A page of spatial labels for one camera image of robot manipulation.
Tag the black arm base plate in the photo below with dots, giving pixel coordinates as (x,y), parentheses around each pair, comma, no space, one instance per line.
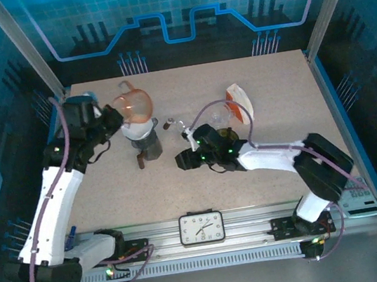
(281,228)
(138,246)

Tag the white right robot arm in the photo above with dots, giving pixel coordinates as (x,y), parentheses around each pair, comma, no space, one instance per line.
(269,157)

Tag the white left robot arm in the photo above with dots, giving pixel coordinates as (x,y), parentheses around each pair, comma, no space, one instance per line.
(56,207)

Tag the dark green dripper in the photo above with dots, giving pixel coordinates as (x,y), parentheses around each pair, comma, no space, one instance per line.
(232,135)

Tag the grey calculator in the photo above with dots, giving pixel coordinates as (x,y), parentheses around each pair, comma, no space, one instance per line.
(360,200)

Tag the aluminium mounting rail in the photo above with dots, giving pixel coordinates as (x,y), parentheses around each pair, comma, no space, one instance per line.
(246,221)

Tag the white orange coffee filter pack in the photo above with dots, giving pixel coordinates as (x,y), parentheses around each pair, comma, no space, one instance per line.
(245,104)

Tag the small blue clip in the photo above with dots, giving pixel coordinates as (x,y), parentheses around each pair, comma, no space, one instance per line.
(72,236)

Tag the white analog clock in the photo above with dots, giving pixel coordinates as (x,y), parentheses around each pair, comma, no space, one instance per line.
(201,227)

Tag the aluminium frame post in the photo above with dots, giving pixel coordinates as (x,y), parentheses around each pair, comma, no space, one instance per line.
(327,10)
(33,54)

